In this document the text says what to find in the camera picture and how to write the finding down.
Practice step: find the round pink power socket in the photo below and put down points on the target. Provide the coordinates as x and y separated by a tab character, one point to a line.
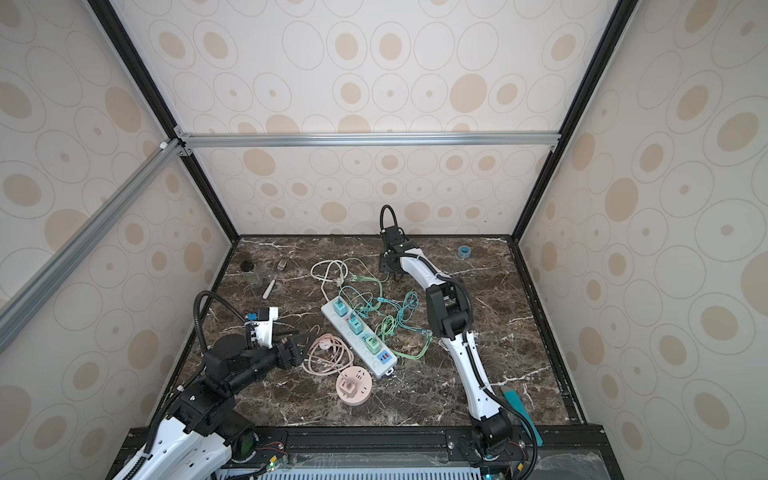
364	385

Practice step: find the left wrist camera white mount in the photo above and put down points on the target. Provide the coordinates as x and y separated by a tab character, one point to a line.
259	327

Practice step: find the white colourful power strip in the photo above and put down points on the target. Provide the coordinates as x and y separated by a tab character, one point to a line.
379	365

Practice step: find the aluminium frame left bar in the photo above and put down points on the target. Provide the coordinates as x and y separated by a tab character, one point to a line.
28	301

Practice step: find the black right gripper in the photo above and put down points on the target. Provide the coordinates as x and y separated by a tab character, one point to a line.
384	265

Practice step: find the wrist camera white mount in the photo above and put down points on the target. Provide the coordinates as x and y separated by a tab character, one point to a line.
259	327
393	236

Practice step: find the aluminium frame crossbar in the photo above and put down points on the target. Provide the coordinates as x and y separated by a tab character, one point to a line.
380	139

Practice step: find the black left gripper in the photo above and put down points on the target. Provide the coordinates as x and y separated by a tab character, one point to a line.
293	356

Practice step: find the pink charger plug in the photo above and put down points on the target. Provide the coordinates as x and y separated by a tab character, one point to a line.
347	386

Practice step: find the glass spice jar black lid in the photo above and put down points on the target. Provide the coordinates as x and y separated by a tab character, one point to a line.
250	273

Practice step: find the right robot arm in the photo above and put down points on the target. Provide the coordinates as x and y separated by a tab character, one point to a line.
450	316

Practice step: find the teal charger plug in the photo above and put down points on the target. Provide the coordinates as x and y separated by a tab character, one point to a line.
340	307

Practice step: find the teal handled tool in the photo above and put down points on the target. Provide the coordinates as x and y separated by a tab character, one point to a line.
517	404

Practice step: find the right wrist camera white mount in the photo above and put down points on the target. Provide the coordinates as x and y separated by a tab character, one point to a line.
393	236

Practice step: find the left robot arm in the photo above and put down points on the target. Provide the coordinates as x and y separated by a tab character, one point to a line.
198	433

